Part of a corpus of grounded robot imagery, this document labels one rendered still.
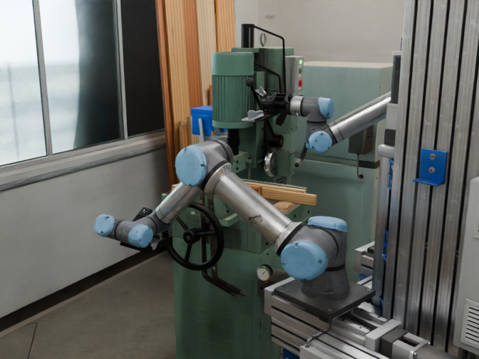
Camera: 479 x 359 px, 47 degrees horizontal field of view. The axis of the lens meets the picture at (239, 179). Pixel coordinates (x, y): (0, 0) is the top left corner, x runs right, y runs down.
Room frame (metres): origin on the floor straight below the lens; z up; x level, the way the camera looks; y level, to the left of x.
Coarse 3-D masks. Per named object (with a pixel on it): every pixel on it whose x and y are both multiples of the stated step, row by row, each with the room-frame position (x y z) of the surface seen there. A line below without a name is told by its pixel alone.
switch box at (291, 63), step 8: (288, 56) 2.52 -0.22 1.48; (296, 56) 2.52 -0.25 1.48; (288, 64) 2.52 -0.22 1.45; (296, 64) 2.51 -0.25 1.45; (288, 72) 2.52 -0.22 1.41; (296, 72) 2.51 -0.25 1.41; (288, 80) 2.52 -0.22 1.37; (296, 80) 2.51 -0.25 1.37; (288, 88) 2.52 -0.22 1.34; (296, 88) 2.51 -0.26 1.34
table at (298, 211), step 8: (168, 192) 2.34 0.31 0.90; (272, 200) 2.22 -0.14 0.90; (280, 200) 2.22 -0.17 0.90; (192, 208) 2.25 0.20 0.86; (296, 208) 2.12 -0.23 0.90; (304, 208) 2.21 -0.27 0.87; (192, 216) 2.13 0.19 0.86; (232, 216) 2.11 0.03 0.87; (288, 216) 2.05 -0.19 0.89; (296, 216) 2.12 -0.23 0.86; (224, 224) 2.07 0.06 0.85
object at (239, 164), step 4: (240, 152) 2.39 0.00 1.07; (244, 152) 2.39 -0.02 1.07; (248, 152) 2.40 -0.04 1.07; (236, 156) 2.32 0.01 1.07; (240, 156) 2.33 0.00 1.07; (244, 156) 2.37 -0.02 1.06; (248, 156) 2.40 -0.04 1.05; (236, 160) 2.30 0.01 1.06; (240, 160) 2.33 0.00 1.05; (244, 160) 2.37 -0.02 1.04; (232, 164) 2.29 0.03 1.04; (236, 164) 2.30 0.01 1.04; (240, 164) 2.33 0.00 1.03; (244, 164) 2.37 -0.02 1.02; (248, 164) 2.40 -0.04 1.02; (232, 168) 2.29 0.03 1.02; (236, 168) 2.30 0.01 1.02; (240, 168) 2.33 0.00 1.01; (244, 168) 2.37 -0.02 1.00; (236, 172) 2.30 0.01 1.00
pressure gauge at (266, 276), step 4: (264, 264) 2.04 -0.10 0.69; (260, 268) 2.03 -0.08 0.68; (264, 268) 2.02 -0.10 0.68; (268, 268) 2.02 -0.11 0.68; (260, 272) 2.03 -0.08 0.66; (264, 272) 2.02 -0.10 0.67; (268, 272) 2.01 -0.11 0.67; (272, 272) 2.02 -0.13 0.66; (260, 276) 2.03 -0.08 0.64; (264, 276) 2.02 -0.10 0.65; (268, 276) 2.01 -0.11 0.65; (264, 280) 2.01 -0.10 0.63
